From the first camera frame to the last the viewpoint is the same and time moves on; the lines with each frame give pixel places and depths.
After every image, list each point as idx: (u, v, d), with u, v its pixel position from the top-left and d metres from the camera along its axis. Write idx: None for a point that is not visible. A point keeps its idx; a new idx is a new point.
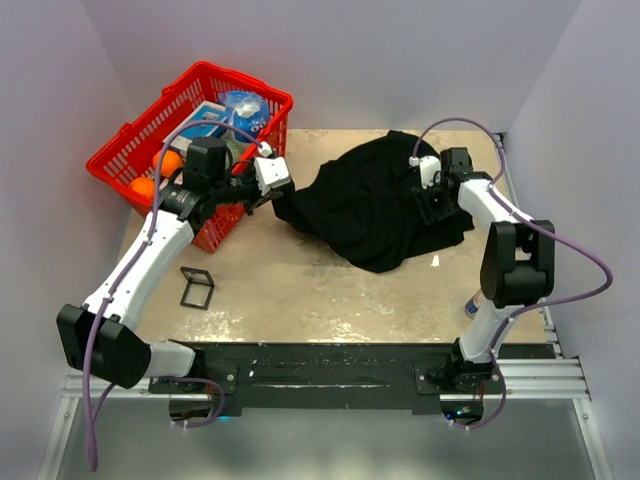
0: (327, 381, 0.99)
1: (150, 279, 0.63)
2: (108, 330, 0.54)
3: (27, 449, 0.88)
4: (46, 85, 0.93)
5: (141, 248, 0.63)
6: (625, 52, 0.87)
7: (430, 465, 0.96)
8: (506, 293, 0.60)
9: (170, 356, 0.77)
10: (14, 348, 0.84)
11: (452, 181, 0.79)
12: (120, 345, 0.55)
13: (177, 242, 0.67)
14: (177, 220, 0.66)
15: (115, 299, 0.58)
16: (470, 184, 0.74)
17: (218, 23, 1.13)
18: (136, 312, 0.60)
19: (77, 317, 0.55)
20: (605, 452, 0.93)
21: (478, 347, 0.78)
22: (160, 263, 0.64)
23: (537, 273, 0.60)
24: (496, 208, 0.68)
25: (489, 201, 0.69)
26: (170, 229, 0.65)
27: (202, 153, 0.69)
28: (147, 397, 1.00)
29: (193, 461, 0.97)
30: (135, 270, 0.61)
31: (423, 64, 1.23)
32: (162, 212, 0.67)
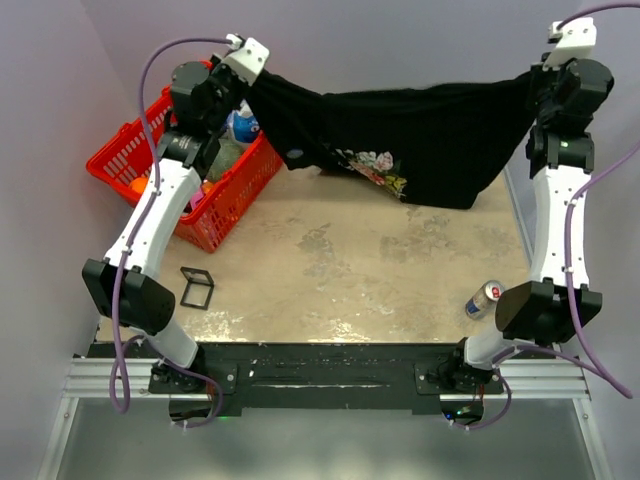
0: (327, 381, 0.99)
1: (165, 229, 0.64)
2: (133, 280, 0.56)
3: (26, 449, 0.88)
4: (46, 84, 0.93)
5: (151, 200, 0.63)
6: (623, 52, 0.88)
7: (431, 465, 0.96)
8: (519, 330, 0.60)
9: (179, 340, 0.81)
10: (13, 349, 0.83)
11: (541, 142, 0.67)
12: (146, 293, 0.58)
13: (185, 190, 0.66)
14: (182, 168, 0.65)
15: (134, 251, 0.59)
16: (554, 179, 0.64)
17: (218, 23, 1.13)
18: (156, 261, 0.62)
19: (101, 271, 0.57)
20: (604, 452, 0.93)
21: (478, 357, 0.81)
22: (171, 213, 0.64)
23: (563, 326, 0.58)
24: (556, 244, 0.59)
25: (553, 228, 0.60)
26: (177, 178, 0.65)
27: (186, 97, 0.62)
28: (147, 397, 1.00)
29: (194, 461, 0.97)
30: (149, 221, 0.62)
31: (423, 65, 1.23)
32: (165, 161, 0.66)
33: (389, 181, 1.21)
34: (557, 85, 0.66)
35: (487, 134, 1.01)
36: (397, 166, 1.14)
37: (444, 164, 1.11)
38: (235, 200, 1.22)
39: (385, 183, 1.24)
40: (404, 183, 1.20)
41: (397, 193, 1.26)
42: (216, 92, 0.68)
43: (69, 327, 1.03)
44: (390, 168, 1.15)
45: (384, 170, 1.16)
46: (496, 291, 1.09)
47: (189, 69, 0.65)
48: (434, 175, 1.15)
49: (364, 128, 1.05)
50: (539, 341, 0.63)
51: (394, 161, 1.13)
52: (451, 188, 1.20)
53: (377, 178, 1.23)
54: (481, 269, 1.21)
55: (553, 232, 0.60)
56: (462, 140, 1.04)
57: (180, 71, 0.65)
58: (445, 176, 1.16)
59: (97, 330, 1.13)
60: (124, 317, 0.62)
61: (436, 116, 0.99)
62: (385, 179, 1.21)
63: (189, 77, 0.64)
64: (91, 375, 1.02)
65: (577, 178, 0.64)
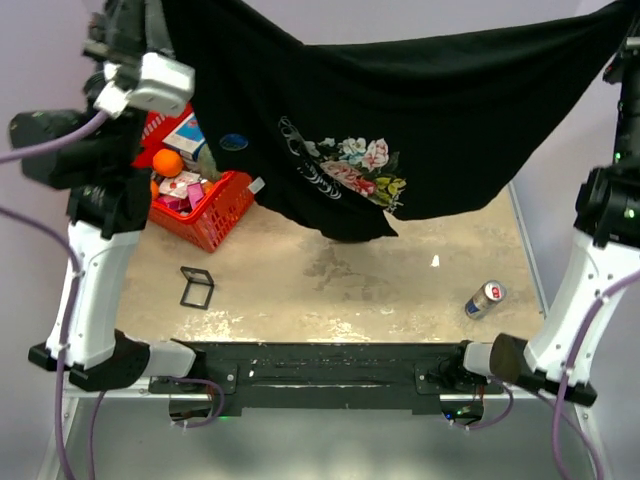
0: (327, 381, 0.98)
1: (106, 306, 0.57)
2: (78, 379, 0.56)
3: (26, 448, 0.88)
4: (47, 82, 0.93)
5: (74, 283, 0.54)
6: None
7: (430, 466, 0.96)
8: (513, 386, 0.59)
9: (171, 354, 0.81)
10: (13, 347, 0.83)
11: (600, 196, 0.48)
12: (96, 384, 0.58)
13: (117, 256, 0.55)
14: (101, 237, 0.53)
15: (72, 344, 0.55)
16: (594, 259, 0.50)
17: None
18: (105, 341, 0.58)
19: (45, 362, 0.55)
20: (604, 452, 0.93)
21: (476, 364, 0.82)
22: (105, 288, 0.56)
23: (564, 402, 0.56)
24: (561, 338, 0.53)
25: (571, 318, 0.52)
26: (98, 252, 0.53)
27: (56, 185, 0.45)
28: (147, 397, 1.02)
29: (192, 461, 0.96)
30: (80, 307, 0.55)
31: None
32: (78, 227, 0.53)
33: (380, 190, 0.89)
34: None
35: (529, 102, 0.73)
36: (394, 158, 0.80)
37: (467, 151, 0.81)
38: (235, 201, 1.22)
39: (375, 193, 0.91)
40: (403, 185, 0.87)
41: (391, 202, 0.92)
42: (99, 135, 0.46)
43: None
44: (385, 164, 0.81)
45: (375, 169, 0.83)
46: (496, 291, 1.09)
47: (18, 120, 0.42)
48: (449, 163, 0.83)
49: (361, 110, 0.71)
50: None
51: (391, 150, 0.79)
52: (478, 184, 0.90)
53: (363, 185, 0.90)
54: (481, 269, 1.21)
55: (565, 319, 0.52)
56: (496, 114, 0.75)
57: (16, 129, 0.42)
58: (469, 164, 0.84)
59: None
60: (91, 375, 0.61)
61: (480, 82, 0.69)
62: (375, 183, 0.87)
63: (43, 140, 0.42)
64: None
65: (627, 257, 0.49)
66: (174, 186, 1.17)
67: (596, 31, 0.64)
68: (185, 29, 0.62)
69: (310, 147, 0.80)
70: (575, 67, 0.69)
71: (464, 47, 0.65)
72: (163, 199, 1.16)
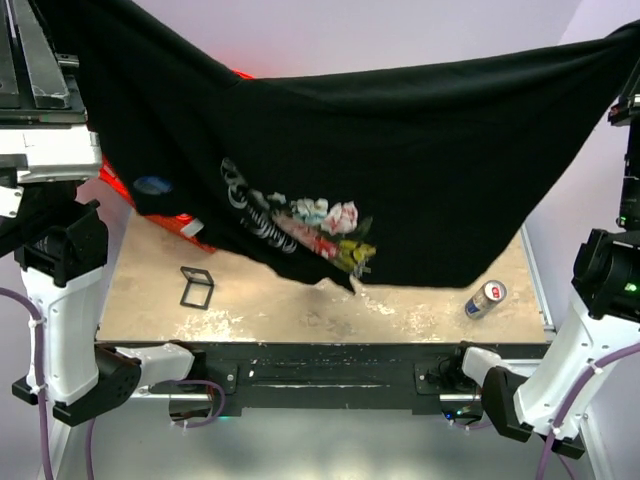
0: (327, 381, 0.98)
1: (81, 347, 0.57)
2: (61, 412, 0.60)
3: (26, 448, 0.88)
4: None
5: (39, 331, 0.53)
6: None
7: (430, 466, 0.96)
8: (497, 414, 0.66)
9: (168, 359, 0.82)
10: (12, 347, 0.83)
11: (599, 260, 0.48)
12: (79, 416, 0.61)
13: (78, 302, 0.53)
14: (54, 284, 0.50)
15: (51, 383, 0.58)
16: (589, 332, 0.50)
17: None
18: (84, 376, 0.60)
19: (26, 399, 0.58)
20: (605, 452, 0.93)
21: (475, 368, 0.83)
22: (76, 332, 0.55)
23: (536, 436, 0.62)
24: (555, 403, 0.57)
25: (563, 384, 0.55)
26: (55, 301, 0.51)
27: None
28: (147, 397, 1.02)
29: (192, 462, 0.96)
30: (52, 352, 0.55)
31: None
32: (31, 275, 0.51)
33: (342, 257, 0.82)
34: None
35: (509, 143, 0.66)
36: (364, 225, 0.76)
37: (427, 196, 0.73)
38: None
39: (337, 257, 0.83)
40: (372, 251, 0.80)
41: (356, 267, 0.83)
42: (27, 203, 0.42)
43: None
44: (352, 229, 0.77)
45: (337, 233, 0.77)
46: (496, 291, 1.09)
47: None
48: (408, 218, 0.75)
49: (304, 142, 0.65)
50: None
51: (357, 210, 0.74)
52: (446, 246, 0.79)
53: (324, 247, 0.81)
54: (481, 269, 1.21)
55: (554, 378, 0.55)
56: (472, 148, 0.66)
57: None
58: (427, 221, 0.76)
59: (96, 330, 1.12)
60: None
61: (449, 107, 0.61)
62: (338, 246, 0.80)
63: None
64: None
65: (623, 332, 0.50)
66: None
67: (606, 62, 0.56)
68: (83, 43, 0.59)
69: (257, 198, 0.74)
70: (571, 102, 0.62)
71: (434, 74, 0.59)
72: None
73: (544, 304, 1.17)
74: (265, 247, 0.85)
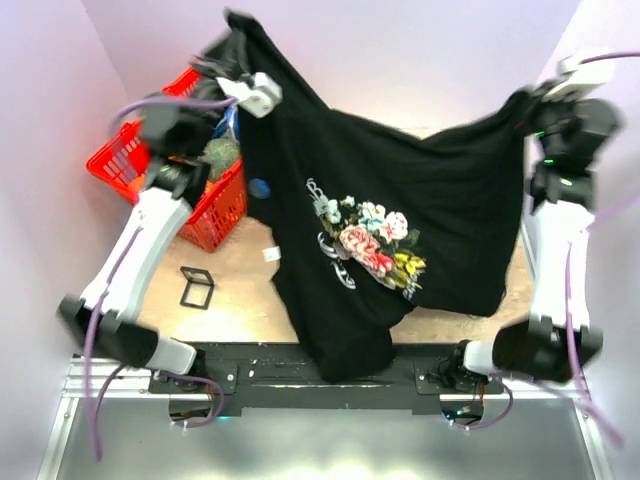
0: (327, 381, 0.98)
1: (149, 266, 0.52)
2: (107, 325, 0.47)
3: (27, 448, 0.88)
4: (47, 84, 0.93)
5: (134, 235, 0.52)
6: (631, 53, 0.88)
7: (431, 465, 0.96)
8: (514, 368, 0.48)
9: (173, 351, 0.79)
10: (13, 348, 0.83)
11: (542, 182, 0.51)
12: (125, 340, 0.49)
13: (171, 221, 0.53)
14: (173, 198, 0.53)
15: (112, 293, 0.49)
16: (548, 218, 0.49)
17: (220, 24, 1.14)
18: (140, 301, 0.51)
19: (76, 310, 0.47)
20: (604, 451, 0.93)
21: (479, 360, 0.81)
22: (155, 249, 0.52)
23: (564, 366, 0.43)
24: (558, 281, 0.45)
25: (553, 261, 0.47)
26: (165, 209, 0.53)
27: (163, 134, 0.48)
28: (146, 396, 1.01)
29: (193, 461, 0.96)
30: (130, 259, 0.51)
31: (425, 62, 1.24)
32: (152, 192, 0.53)
33: (395, 271, 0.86)
34: (562, 121, 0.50)
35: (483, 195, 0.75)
36: (413, 235, 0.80)
37: (430, 233, 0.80)
38: (236, 200, 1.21)
39: (391, 271, 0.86)
40: (421, 264, 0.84)
41: (409, 282, 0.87)
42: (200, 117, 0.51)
43: None
44: (403, 238, 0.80)
45: (389, 241, 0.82)
46: None
47: (151, 101, 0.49)
48: (452, 246, 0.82)
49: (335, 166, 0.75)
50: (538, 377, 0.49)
51: (412, 224, 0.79)
52: (451, 293, 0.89)
53: (380, 260, 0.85)
54: None
55: (553, 271, 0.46)
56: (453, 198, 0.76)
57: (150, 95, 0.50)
58: (455, 249, 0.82)
59: None
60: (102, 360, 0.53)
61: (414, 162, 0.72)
62: (393, 258, 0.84)
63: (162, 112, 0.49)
64: (90, 375, 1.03)
65: (576, 217, 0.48)
66: None
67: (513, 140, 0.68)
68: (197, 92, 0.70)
69: (332, 205, 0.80)
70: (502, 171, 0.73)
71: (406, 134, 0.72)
72: None
73: None
74: (333, 274, 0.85)
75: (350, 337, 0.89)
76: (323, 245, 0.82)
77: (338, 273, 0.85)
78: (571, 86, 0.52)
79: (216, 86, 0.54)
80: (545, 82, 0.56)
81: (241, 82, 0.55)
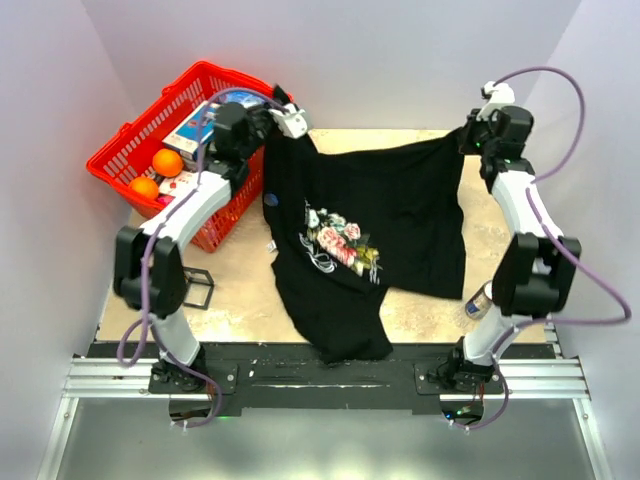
0: (327, 381, 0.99)
1: (197, 219, 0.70)
2: (162, 246, 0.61)
3: (27, 448, 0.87)
4: (47, 85, 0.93)
5: (190, 193, 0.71)
6: (630, 54, 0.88)
7: (431, 465, 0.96)
8: (515, 304, 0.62)
9: (182, 335, 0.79)
10: (13, 348, 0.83)
11: (490, 166, 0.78)
12: (172, 264, 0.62)
13: (218, 197, 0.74)
14: (221, 179, 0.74)
15: (169, 225, 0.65)
16: (507, 181, 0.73)
17: (221, 24, 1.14)
18: (185, 240, 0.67)
19: (133, 236, 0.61)
20: (604, 451, 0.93)
21: (479, 349, 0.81)
22: (205, 208, 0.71)
23: (551, 289, 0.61)
24: (528, 213, 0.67)
25: (522, 204, 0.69)
26: (215, 185, 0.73)
27: (225, 131, 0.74)
28: (147, 397, 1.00)
29: (193, 462, 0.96)
30: (185, 208, 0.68)
31: (425, 62, 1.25)
32: (207, 174, 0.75)
33: (359, 256, 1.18)
34: (494, 130, 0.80)
35: (424, 210, 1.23)
36: (362, 237, 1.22)
37: (384, 235, 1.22)
38: (235, 201, 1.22)
39: (357, 258, 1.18)
40: (376, 254, 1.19)
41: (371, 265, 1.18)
42: (250, 130, 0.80)
43: (70, 327, 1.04)
44: (358, 238, 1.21)
45: (352, 240, 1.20)
46: None
47: (230, 108, 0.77)
48: (393, 240, 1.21)
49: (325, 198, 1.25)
50: (535, 314, 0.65)
51: (362, 229, 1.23)
52: (413, 277, 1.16)
53: (347, 251, 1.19)
54: (481, 269, 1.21)
55: (517, 207, 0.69)
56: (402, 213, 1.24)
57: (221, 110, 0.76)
58: (394, 250, 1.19)
59: (96, 330, 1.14)
60: (136, 297, 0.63)
61: (379, 190, 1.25)
62: (356, 251, 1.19)
63: (230, 115, 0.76)
64: (90, 375, 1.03)
65: (522, 180, 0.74)
66: (174, 186, 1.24)
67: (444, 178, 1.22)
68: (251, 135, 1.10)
69: (313, 215, 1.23)
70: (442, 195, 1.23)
71: (375, 176, 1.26)
72: (163, 198, 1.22)
73: None
74: (308, 258, 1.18)
75: (320, 307, 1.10)
76: (303, 241, 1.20)
77: (314, 259, 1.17)
78: (490, 107, 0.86)
79: (268, 111, 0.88)
80: (474, 111, 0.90)
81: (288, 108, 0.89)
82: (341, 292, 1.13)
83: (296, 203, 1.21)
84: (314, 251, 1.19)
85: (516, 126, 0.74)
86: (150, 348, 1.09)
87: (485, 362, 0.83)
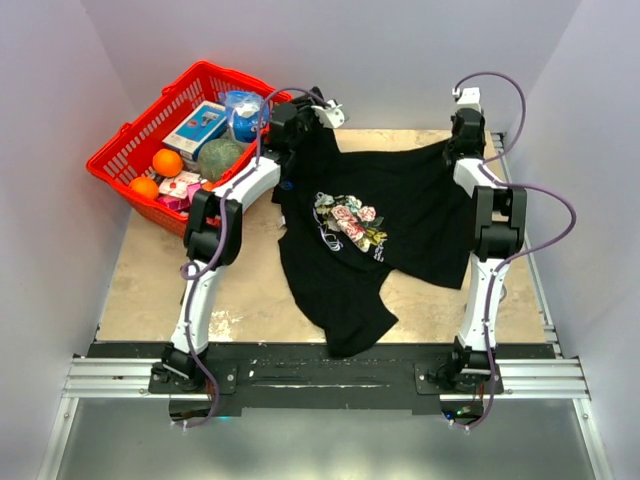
0: (327, 381, 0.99)
1: (252, 193, 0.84)
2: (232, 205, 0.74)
3: (28, 448, 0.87)
4: (47, 85, 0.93)
5: (249, 172, 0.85)
6: (628, 55, 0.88)
7: (431, 465, 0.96)
8: (484, 246, 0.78)
9: (208, 314, 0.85)
10: (14, 348, 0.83)
11: (450, 159, 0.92)
12: (237, 222, 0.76)
13: (268, 180, 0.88)
14: (272, 165, 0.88)
15: (235, 191, 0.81)
16: (465, 161, 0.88)
17: (220, 25, 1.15)
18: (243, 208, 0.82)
19: (208, 196, 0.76)
20: (604, 451, 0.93)
21: (470, 323, 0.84)
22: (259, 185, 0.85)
23: (511, 231, 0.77)
24: (482, 179, 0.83)
25: (477, 174, 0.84)
26: (268, 168, 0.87)
27: (278, 126, 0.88)
28: (146, 397, 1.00)
29: (193, 461, 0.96)
30: (245, 182, 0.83)
31: (424, 63, 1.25)
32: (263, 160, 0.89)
33: (368, 235, 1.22)
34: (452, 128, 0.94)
35: (427, 203, 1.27)
36: (376, 222, 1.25)
37: (391, 224, 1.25)
38: None
39: (365, 233, 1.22)
40: (384, 236, 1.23)
41: (379, 242, 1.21)
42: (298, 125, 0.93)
43: (70, 326, 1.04)
44: (371, 220, 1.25)
45: (365, 221, 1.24)
46: None
47: (283, 108, 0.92)
48: (399, 230, 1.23)
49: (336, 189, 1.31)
50: (506, 253, 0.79)
51: (376, 211, 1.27)
52: (417, 262, 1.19)
53: (358, 228, 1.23)
54: None
55: (477, 177, 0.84)
56: (410, 203, 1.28)
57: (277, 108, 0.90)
58: (396, 240, 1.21)
59: (97, 330, 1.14)
60: (203, 247, 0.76)
61: (387, 186, 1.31)
62: (366, 229, 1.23)
63: (284, 113, 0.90)
64: (90, 375, 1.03)
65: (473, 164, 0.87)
66: (174, 186, 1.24)
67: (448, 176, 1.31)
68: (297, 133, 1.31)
69: (327, 198, 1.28)
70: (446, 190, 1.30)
71: (383, 177, 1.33)
72: (163, 198, 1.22)
73: (545, 303, 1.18)
74: (318, 235, 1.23)
75: (315, 295, 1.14)
76: (316, 217, 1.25)
77: (323, 236, 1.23)
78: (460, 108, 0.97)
79: (309, 107, 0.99)
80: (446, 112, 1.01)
81: (328, 105, 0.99)
82: (345, 272, 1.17)
83: (312, 187, 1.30)
84: (328, 229, 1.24)
85: (470, 126, 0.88)
86: (149, 348, 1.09)
87: (487, 348, 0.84)
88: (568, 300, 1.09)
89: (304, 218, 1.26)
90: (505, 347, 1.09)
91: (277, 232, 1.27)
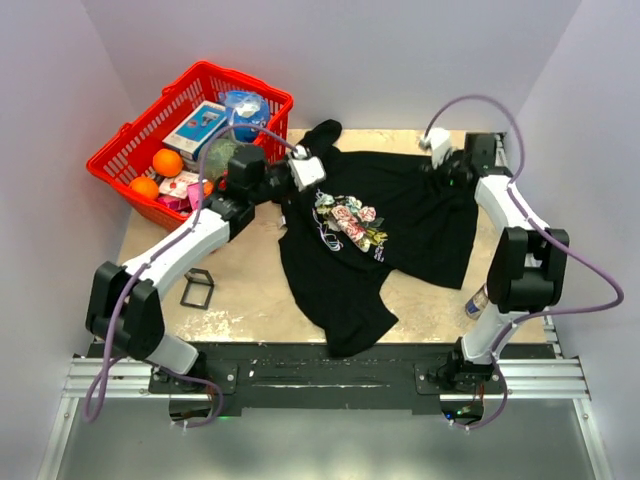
0: (327, 381, 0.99)
1: (184, 262, 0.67)
2: (139, 291, 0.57)
3: (28, 448, 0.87)
4: (47, 84, 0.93)
5: (183, 234, 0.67)
6: (628, 56, 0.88)
7: (431, 465, 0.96)
8: (510, 301, 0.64)
9: (175, 352, 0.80)
10: (13, 349, 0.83)
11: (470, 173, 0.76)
12: (146, 309, 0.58)
13: (213, 240, 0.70)
14: (221, 219, 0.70)
15: (153, 265, 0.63)
16: (487, 183, 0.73)
17: (220, 24, 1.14)
18: (166, 285, 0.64)
19: (112, 275, 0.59)
20: (604, 452, 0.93)
21: (478, 349, 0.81)
22: (194, 251, 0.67)
23: (545, 282, 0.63)
24: (511, 210, 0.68)
25: (505, 202, 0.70)
26: (213, 225, 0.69)
27: (240, 168, 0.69)
28: (146, 397, 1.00)
29: (192, 462, 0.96)
30: (173, 251, 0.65)
31: (425, 64, 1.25)
32: (206, 212, 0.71)
33: (368, 235, 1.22)
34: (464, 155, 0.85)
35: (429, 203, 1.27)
36: (376, 222, 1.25)
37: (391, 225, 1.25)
38: None
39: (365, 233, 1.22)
40: (383, 236, 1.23)
41: (378, 243, 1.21)
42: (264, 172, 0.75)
43: (70, 327, 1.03)
44: (371, 221, 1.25)
45: (365, 221, 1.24)
46: None
47: (247, 149, 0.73)
48: (399, 230, 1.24)
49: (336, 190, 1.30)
50: (533, 307, 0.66)
51: (376, 212, 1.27)
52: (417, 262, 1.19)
53: (358, 228, 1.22)
54: (481, 269, 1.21)
55: (504, 207, 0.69)
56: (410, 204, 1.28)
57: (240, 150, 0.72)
58: (397, 240, 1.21)
59: None
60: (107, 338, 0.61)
61: (388, 186, 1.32)
62: (366, 229, 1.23)
63: (250, 154, 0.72)
64: (90, 375, 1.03)
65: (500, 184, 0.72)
66: (174, 186, 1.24)
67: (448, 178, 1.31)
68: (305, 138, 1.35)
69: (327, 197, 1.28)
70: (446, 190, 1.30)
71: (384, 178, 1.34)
72: (163, 198, 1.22)
73: None
74: (317, 235, 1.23)
75: (315, 296, 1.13)
76: (316, 217, 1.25)
77: (323, 235, 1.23)
78: (440, 149, 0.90)
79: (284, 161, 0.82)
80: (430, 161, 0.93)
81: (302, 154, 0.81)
82: (344, 273, 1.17)
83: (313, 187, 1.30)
84: (328, 229, 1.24)
85: (482, 140, 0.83)
86: None
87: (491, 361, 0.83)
88: (569, 300, 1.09)
89: (302, 219, 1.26)
90: (505, 346, 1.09)
91: (277, 232, 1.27)
